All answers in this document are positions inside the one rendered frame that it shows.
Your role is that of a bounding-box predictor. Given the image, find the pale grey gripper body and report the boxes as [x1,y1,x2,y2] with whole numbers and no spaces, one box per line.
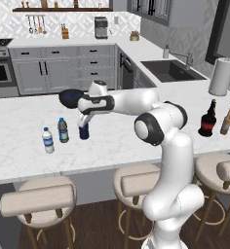
[77,113,95,128]

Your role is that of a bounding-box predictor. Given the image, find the dark plastic bottle blue cap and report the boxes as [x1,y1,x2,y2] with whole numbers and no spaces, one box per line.
[57,117,70,144]

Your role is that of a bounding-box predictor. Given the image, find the clear plastic bottle blue label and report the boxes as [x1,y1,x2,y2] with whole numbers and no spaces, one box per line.
[42,126,56,155]

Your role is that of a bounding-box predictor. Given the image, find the grey cupboard run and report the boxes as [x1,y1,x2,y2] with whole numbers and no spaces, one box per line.
[8,44,119,97]

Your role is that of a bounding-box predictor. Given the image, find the black dishwasher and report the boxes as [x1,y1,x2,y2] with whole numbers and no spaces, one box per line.
[118,52,136,90]

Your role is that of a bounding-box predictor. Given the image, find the beige stool wooden legs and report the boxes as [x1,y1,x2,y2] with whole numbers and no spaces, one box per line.
[0,175,78,249]
[112,163,164,242]
[192,153,230,242]

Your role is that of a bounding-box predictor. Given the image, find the wooden knife block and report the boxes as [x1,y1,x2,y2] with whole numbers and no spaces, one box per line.
[60,23,70,40]

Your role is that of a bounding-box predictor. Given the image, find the grey coffee machine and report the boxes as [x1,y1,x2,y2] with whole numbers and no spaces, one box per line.
[94,16,110,41]

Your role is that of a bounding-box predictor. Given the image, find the steel oven with hob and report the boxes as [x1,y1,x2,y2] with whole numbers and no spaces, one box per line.
[0,38,20,99]

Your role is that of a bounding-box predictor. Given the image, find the dark sink basin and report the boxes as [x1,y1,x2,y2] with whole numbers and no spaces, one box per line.
[139,59,208,84]

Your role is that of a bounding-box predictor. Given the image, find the brass kettle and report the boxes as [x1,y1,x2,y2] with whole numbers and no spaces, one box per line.
[129,30,140,42]

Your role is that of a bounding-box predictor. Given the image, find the white soap dispenser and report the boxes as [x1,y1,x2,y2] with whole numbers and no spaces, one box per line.
[162,44,171,59]

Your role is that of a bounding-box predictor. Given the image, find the wooden shelf with items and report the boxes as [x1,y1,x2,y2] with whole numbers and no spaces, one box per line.
[12,0,114,14]

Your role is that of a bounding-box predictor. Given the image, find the grey tap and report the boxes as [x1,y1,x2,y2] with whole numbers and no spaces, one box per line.
[170,51,194,71]

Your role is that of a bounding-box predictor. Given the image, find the dark glass bottle red label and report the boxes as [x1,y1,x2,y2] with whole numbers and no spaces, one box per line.
[198,98,217,138]

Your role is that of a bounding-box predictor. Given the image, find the amber glass bottle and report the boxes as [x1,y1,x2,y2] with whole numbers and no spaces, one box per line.
[219,105,230,136]

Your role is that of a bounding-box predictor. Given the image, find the white paper towel roll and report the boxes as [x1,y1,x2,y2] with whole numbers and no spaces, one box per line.
[208,56,230,97]

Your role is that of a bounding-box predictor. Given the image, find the black framed window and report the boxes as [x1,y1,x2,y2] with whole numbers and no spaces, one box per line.
[204,0,230,80]

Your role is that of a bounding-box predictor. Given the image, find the rail with hanging tools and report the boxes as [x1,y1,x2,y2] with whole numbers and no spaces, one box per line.
[24,14,49,35]

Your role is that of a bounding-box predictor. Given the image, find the grey wall cupboards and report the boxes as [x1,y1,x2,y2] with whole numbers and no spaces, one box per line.
[126,0,218,29]

